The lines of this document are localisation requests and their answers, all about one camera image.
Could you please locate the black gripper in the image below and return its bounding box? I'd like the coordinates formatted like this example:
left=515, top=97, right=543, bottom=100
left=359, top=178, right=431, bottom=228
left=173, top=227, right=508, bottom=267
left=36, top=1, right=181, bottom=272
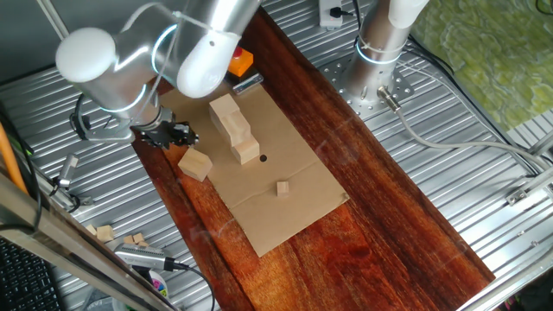
left=137, top=120, right=200, bottom=151

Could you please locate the silver ridged camera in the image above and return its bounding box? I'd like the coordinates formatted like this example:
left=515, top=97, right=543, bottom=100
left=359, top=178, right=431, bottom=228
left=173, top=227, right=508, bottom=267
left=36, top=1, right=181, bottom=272
left=113, top=242, right=176, bottom=273

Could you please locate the silver robot mounting plate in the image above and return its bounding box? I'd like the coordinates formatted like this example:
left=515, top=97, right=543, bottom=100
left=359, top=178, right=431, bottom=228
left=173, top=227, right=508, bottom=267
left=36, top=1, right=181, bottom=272
left=320, top=54, right=416, bottom=121

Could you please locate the brown cardboard sheet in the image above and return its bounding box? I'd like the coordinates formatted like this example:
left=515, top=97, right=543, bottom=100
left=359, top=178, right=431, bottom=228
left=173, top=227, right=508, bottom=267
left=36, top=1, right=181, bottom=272
left=157, top=81, right=350, bottom=258

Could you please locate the grey cable with metal connector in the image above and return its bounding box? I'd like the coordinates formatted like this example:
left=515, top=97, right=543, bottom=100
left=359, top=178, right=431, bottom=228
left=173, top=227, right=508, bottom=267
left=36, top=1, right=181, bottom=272
left=376, top=85, right=553, bottom=170

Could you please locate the black keyboard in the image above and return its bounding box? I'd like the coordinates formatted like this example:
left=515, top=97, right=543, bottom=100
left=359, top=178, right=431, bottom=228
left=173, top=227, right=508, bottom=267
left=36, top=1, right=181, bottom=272
left=0, top=238, right=66, bottom=311

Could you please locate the light grey arm cable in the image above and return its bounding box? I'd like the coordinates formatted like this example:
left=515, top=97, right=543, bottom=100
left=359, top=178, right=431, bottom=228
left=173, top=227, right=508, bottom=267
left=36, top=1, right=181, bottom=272
left=129, top=10, right=185, bottom=129

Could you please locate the orange emergency stop button box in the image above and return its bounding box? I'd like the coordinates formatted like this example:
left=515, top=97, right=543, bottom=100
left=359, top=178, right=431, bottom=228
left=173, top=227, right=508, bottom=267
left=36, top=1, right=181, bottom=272
left=226, top=46, right=255, bottom=78

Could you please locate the aluminium profile rail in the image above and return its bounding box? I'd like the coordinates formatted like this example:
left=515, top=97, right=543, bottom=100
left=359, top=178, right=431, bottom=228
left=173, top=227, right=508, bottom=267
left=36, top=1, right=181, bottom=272
left=526, top=129, right=553, bottom=157
left=504, top=166, right=553, bottom=207

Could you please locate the aluminium frame beam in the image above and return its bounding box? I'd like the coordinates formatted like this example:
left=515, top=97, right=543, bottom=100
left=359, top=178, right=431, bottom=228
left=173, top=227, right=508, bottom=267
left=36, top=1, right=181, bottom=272
left=0, top=170, right=181, bottom=311

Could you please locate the thin metal stand rod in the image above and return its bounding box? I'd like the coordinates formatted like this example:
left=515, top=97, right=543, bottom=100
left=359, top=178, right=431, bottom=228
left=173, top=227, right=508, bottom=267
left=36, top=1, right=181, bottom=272
left=35, top=0, right=71, bottom=41

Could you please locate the metal camera stand bracket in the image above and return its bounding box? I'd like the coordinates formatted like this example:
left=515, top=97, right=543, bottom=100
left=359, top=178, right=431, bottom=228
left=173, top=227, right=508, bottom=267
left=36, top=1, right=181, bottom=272
left=32, top=170, right=95, bottom=213

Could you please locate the silver camera on stand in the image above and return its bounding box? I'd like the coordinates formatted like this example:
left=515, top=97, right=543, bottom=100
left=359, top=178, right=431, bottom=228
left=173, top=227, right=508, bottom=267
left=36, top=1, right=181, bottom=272
left=57, top=153, right=81, bottom=190

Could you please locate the power cord with black plug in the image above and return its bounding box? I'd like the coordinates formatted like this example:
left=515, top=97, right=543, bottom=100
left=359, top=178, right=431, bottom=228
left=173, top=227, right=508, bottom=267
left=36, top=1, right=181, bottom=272
left=328, top=5, right=363, bottom=21

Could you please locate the white power strip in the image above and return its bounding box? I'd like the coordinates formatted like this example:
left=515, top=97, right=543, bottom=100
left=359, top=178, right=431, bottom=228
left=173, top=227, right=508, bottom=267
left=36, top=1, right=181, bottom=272
left=318, top=0, right=345, bottom=30

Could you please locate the reddish brown wooden board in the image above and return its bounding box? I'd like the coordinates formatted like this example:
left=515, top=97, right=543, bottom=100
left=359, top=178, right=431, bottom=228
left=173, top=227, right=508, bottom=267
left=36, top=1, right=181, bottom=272
left=84, top=0, right=497, bottom=311

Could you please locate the orange tube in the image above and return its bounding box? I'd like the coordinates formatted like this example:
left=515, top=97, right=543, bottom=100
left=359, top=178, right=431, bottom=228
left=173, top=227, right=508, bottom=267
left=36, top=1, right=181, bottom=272
left=0, top=122, right=28, bottom=195

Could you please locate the silver camera mount bracket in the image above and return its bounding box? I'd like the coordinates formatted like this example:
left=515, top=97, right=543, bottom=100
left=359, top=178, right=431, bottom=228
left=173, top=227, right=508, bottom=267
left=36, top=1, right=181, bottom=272
left=84, top=125, right=136, bottom=145

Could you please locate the black camera cable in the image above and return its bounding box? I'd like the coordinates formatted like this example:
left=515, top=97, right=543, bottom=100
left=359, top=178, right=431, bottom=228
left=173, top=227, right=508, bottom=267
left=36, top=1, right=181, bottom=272
left=162, top=257, right=217, bottom=311

